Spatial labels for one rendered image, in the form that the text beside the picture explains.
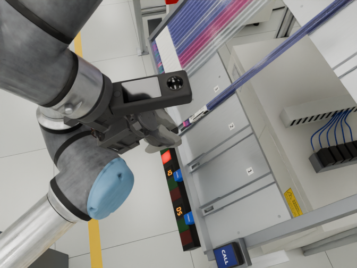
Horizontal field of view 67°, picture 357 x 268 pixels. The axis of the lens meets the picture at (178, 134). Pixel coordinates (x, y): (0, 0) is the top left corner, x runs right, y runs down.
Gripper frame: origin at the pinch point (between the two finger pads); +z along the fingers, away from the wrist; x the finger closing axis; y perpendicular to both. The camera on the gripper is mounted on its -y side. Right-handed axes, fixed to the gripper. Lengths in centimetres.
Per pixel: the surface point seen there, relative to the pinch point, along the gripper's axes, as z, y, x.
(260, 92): 43, -14, -25
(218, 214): 15.9, 3.4, 12.9
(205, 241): 15.4, 7.9, 17.2
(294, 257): 102, 9, 24
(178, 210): 20.0, 15.3, 7.6
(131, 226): 64, 67, -7
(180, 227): 20.1, 15.8, 11.8
